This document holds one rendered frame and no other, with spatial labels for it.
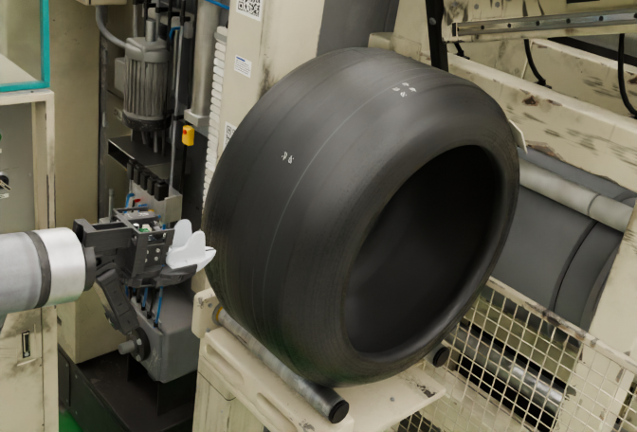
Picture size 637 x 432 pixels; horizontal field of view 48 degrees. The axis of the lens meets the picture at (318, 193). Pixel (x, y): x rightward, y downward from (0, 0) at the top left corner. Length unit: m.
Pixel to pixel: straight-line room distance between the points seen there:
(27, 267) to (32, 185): 0.77
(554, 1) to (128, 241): 0.87
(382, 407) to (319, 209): 0.57
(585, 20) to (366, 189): 0.54
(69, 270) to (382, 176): 0.44
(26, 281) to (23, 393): 0.99
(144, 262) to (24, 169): 0.70
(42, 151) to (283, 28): 0.56
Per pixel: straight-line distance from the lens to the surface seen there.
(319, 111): 1.08
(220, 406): 1.74
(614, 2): 1.34
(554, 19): 1.39
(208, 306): 1.45
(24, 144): 1.57
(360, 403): 1.47
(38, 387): 1.84
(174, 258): 0.97
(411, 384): 1.54
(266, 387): 1.37
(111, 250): 0.93
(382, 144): 1.03
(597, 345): 1.49
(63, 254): 0.87
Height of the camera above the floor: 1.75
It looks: 25 degrees down
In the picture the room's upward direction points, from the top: 9 degrees clockwise
